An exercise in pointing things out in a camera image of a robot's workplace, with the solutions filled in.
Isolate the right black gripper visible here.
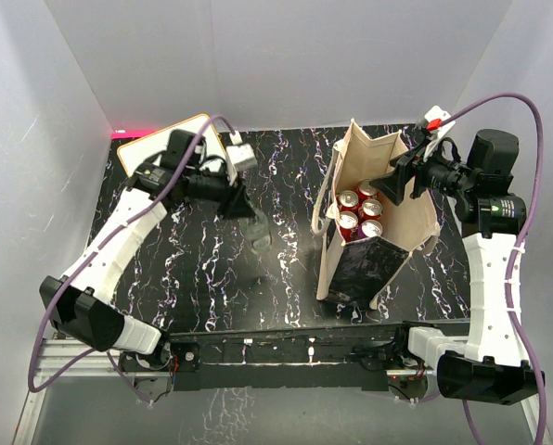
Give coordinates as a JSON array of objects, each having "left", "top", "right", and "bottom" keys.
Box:
[{"left": 369, "top": 138, "right": 477, "bottom": 205}]

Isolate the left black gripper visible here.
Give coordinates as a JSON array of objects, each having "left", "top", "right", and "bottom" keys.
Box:
[{"left": 186, "top": 165, "right": 257, "bottom": 220}]

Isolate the clear glass bottle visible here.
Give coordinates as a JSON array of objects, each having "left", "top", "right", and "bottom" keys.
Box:
[{"left": 239, "top": 210, "right": 272, "bottom": 255}]

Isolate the red cola can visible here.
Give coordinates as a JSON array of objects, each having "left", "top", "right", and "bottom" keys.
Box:
[
  {"left": 355, "top": 180, "right": 379, "bottom": 202},
  {"left": 338, "top": 211, "right": 359, "bottom": 242},
  {"left": 337, "top": 190, "right": 361, "bottom": 215},
  {"left": 359, "top": 198, "right": 383, "bottom": 222}
]

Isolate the red cola can front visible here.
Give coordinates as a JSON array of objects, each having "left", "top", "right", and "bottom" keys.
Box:
[{"left": 337, "top": 190, "right": 361, "bottom": 215}]

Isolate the purple soda can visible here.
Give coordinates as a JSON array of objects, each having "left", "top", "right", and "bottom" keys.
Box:
[{"left": 357, "top": 220, "right": 383, "bottom": 239}]

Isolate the beige canvas tote bag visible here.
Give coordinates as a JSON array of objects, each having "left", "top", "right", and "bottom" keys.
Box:
[{"left": 311, "top": 121, "right": 441, "bottom": 309}]

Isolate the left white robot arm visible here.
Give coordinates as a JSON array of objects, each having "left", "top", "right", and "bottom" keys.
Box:
[{"left": 39, "top": 128, "right": 259, "bottom": 370}]

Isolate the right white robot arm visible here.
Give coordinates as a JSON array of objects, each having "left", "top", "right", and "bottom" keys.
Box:
[{"left": 367, "top": 129, "right": 545, "bottom": 405}]

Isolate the pink red marker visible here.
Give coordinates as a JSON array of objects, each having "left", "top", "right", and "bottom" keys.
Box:
[{"left": 110, "top": 130, "right": 154, "bottom": 140}]

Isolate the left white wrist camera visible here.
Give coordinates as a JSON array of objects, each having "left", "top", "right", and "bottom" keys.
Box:
[{"left": 225, "top": 131, "right": 258, "bottom": 185}]

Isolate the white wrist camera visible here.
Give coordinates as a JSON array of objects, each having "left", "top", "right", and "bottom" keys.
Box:
[
  {"left": 417, "top": 105, "right": 456, "bottom": 160},
  {"left": 225, "top": 131, "right": 258, "bottom": 185}
]

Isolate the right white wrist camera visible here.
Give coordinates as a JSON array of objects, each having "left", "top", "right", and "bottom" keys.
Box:
[{"left": 417, "top": 105, "right": 456, "bottom": 160}]

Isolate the small whiteboard orange frame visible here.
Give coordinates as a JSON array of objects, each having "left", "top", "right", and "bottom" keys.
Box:
[{"left": 117, "top": 114, "right": 225, "bottom": 177}]

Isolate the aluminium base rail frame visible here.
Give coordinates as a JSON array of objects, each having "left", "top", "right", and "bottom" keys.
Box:
[{"left": 11, "top": 319, "right": 551, "bottom": 445}]

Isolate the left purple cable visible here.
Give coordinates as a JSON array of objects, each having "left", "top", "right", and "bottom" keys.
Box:
[{"left": 27, "top": 114, "right": 240, "bottom": 409}]

